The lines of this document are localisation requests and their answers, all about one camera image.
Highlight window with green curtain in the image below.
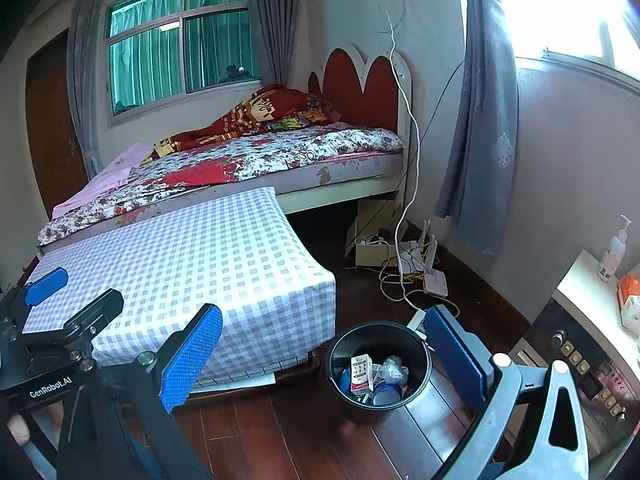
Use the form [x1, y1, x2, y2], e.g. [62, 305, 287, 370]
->
[102, 0, 263, 128]

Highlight orange box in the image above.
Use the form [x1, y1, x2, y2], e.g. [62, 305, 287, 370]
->
[616, 266, 640, 337]

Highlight purple checkered tablecloth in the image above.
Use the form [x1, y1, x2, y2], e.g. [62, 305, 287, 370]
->
[22, 186, 336, 388]

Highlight red and white carton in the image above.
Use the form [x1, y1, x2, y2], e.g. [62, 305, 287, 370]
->
[350, 353, 373, 392]

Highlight blue paper cup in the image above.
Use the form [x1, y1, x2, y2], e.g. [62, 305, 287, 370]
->
[372, 382, 403, 406]

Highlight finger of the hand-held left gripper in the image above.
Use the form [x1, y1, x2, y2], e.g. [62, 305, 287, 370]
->
[22, 266, 69, 307]
[62, 289, 125, 343]

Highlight red scalloped headboard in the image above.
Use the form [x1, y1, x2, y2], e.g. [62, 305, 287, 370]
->
[307, 44, 413, 196]

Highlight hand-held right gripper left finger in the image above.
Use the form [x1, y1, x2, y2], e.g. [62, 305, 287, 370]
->
[56, 303, 224, 480]

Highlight white cable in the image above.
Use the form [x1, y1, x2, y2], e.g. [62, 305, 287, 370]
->
[367, 0, 451, 311]

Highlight clear plastic bag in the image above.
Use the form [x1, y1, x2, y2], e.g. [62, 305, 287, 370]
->
[375, 356, 410, 385]

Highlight white grid sheet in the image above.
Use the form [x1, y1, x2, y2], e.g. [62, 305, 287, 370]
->
[192, 360, 311, 393]

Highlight black trash bin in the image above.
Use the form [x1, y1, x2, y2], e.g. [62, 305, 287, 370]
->
[325, 321, 433, 427]

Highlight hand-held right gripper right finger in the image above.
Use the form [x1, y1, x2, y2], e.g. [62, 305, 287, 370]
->
[424, 305, 592, 480]

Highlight white power strip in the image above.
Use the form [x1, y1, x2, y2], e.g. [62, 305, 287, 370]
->
[395, 240, 426, 275]

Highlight white router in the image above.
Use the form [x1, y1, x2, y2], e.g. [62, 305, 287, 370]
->
[421, 220, 449, 297]

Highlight cardboard box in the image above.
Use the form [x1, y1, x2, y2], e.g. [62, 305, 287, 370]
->
[346, 200, 403, 267]

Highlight tied grey curtain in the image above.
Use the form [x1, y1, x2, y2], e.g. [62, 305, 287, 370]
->
[434, 0, 518, 261]

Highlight person's left hand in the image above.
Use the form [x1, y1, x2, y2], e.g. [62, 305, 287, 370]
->
[7, 402, 65, 447]

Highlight white power adapter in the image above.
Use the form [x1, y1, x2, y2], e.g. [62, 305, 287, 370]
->
[407, 309, 428, 341]

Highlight bright window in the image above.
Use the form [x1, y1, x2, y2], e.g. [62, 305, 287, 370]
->
[497, 0, 640, 78]

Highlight red patterned blanket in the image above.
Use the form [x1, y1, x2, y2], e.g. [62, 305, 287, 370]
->
[152, 84, 341, 158]

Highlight white pump bottle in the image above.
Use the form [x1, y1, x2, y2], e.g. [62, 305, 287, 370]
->
[596, 215, 632, 282]

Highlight bed with floral blanket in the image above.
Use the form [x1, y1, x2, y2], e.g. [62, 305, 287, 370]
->
[39, 127, 405, 246]

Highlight appliance with button panel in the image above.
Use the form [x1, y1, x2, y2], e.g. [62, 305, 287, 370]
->
[510, 249, 640, 461]

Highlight pink sheet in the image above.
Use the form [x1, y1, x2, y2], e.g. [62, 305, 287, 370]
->
[52, 142, 153, 218]

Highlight wooden door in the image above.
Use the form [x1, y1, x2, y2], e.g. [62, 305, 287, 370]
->
[25, 30, 88, 218]

